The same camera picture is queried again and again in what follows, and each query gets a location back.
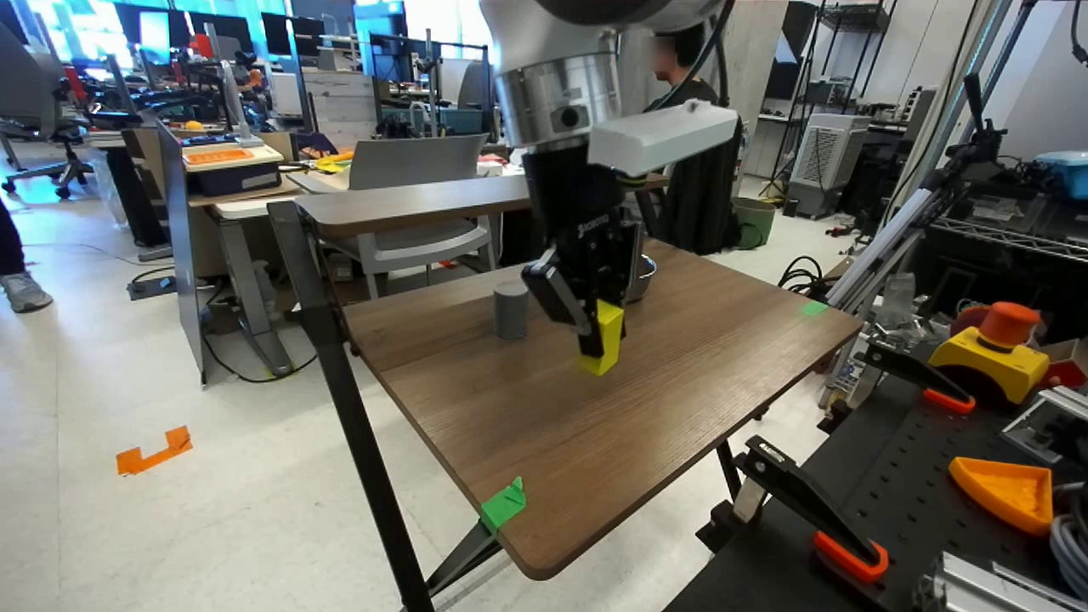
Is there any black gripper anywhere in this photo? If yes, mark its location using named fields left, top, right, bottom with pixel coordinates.
left=516, top=135, right=650, bottom=361

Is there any grey cylinder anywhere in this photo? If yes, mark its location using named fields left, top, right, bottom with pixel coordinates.
left=490, top=281, right=534, bottom=347

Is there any person in dark clothes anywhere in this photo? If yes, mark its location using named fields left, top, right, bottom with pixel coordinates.
left=645, top=20, right=746, bottom=259

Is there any brown wooden table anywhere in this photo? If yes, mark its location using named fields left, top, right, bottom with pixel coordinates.
left=295, top=233, right=865, bottom=612

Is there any green waste bin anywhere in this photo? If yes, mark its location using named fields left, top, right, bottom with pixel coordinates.
left=735, top=198, right=778, bottom=251

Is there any grey plastic chair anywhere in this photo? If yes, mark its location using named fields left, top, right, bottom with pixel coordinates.
left=348, top=134, right=502, bottom=300

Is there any small green tape piece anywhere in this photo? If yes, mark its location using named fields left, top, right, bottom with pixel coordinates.
left=475, top=474, right=534, bottom=536

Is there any black orange bar clamp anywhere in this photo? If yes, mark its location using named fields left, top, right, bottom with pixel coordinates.
left=729, top=434, right=895, bottom=591
left=861, top=336, right=980, bottom=419

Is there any metal storage rack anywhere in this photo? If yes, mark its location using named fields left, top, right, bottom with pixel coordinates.
left=778, top=0, right=913, bottom=222

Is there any grey office desk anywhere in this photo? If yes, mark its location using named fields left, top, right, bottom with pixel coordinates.
left=157, top=123, right=308, bottom=385

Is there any black perforated base board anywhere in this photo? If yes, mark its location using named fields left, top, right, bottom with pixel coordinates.
left=668, top=369, right=1088, bottom=612

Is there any black box with orange top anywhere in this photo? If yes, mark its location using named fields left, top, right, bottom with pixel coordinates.
left=185, top=138, right=286, bottom=202

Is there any yellow red emergency stop button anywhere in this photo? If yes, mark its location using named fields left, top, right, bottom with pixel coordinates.
left=927, top=300, right=1054, bottom=409

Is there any orange wedge piece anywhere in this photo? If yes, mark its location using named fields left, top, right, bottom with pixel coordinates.
left=944, top=453, right=1059, bottom=536

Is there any grey shoe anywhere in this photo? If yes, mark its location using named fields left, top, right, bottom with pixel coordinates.
left=0, top=270, right=58, bottom=315

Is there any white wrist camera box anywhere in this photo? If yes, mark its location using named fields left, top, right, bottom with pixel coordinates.
left=585, top=96, right=743, bottom=180

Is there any black floor cable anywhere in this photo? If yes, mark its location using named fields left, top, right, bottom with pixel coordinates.
left=776, top=251, right=832, bottom=300

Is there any aluminium camera stand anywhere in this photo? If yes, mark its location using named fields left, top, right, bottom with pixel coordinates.
left=825, top=71, right=1014, bottom=315

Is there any orange floor bracket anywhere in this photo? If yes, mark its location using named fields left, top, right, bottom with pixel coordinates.
left=114, top=420, right=196, bottom=479

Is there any small metal bracket plate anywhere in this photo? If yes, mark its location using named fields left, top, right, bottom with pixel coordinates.
left=1001, top=385, right=1088, bottom=468

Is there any short aluminium extrusion rail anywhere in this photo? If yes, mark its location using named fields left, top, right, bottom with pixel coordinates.
left=915, top=547, right=1088, bottom=612

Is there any coiled cable bundle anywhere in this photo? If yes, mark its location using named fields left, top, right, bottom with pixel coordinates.
left=1049, top=514, right=1088, bottom=604

